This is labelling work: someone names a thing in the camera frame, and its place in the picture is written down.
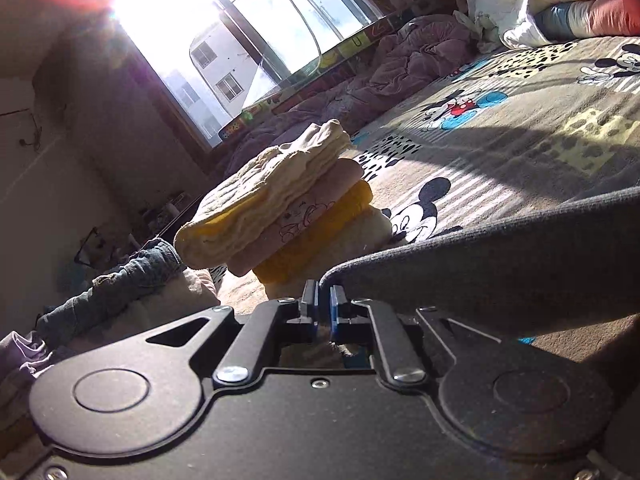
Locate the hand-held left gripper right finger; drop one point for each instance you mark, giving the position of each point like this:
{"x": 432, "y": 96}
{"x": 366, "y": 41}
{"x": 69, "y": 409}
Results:
{"x": 334, "y": 312}

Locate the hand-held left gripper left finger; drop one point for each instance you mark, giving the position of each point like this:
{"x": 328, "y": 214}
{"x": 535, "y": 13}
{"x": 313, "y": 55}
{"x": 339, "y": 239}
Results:
{"x": 312, "y": 310}

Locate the grey knit garment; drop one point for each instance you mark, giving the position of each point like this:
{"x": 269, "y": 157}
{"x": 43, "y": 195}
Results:
{"x": 475, "y": 260}

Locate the yellow folded garment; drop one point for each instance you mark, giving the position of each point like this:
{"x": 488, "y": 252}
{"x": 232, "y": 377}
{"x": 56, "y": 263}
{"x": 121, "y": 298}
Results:
{"x": 332, "y": 240}

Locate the pink folded garment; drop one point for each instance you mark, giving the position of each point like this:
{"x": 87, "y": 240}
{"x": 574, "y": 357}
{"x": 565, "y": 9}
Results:
{"x": 305, "y": 215}

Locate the cream folded garment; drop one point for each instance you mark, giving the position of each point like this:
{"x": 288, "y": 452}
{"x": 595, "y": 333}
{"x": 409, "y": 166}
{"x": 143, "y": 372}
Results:
{"x": 260, "y": 195}

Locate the dark cluttered stand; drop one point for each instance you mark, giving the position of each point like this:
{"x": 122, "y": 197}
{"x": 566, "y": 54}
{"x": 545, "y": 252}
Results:
{"x": 150, "y": 220}

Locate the blue jeans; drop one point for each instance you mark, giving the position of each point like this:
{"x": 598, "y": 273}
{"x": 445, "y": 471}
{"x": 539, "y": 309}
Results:
{"x": 110, "y": 290}

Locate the cartoon mouse printed blanket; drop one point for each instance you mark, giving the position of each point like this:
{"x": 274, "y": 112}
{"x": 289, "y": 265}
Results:
{"x": 500, "y": 160}

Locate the purple quilt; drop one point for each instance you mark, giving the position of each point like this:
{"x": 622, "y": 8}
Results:
{"x": 400, "y": 65}

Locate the window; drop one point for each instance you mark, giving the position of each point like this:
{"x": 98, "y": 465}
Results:
{"x": 225, "y": 60}

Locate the purple cloth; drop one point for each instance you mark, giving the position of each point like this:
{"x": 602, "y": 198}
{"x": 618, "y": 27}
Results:
{"x": 25, "y": 360}

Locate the white cream duvet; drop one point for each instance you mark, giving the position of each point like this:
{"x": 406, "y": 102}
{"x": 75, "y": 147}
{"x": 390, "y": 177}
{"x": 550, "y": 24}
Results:
{"x": 495, "y": 5}

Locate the blue grey striped quilt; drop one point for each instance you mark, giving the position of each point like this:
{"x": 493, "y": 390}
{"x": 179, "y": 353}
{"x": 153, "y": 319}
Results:
{"x": 560, "y": 22}

